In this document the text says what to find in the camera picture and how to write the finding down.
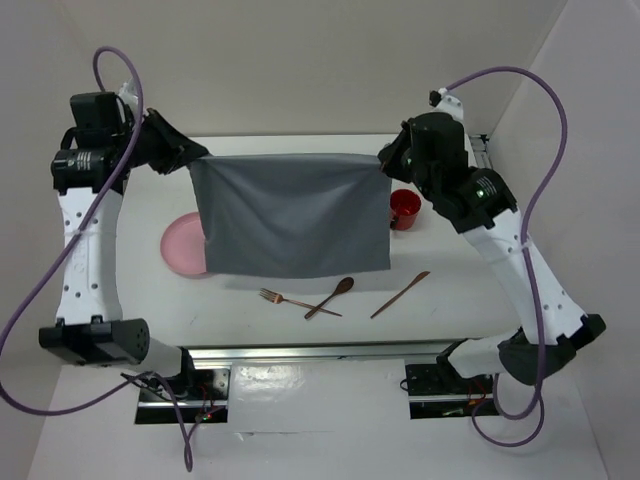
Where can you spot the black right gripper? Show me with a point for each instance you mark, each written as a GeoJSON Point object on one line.
{"type": "Point", "coordinates": [390, 154]}

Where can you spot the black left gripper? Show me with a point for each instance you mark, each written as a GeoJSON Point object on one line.
{"type": "Point", "coordinates": [176, 149]}

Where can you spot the grey cloth placemat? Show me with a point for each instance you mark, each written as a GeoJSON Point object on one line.
{"type": "Point", "coordinates": [293, 216]}

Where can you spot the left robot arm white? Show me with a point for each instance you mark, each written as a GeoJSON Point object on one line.
{"type": "Point", "coordinates": [111, 136]}

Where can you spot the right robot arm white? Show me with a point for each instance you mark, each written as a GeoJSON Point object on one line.
{"type": "Point", "coordinates": [430, 153]}

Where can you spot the pink plate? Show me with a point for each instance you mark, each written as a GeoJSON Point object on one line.
{"type": "Point", "coordinates": [182, 246]}

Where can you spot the copper knife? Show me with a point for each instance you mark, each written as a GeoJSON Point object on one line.
{"type": "Point", "coordinates": [417, 279]}

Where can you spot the brown wooden spoon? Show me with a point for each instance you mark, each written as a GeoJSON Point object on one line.
{"type": "Point", "coordinates": [343, 286]}

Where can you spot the copper fork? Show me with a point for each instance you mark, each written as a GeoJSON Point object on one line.
{"type": "Point", "coordinates": [278, 298]}

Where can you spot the red mug black handle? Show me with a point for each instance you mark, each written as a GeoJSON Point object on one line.
{"type": "Point", "coordinates": [405, 206]}

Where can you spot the aluminium rail right side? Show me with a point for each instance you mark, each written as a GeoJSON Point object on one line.
{"type": "Point", "coordinates": [480, 147]}

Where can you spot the aluminium rail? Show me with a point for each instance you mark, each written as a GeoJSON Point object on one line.
{"type": "Point", "coordinates": [310, 352]}
{"type": "Point", "coordinates": [480, 147]}

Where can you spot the aluminium rail front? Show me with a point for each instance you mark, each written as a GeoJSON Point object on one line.
{"type": "Point", "coordinates": [310, 352]}

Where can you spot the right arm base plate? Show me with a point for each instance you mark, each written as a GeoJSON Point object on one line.
{"type": "Point", "coordinates": [431, 396]}

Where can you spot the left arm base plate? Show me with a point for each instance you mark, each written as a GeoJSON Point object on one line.
{"type": "Point", "coordinates": [204, 399]}

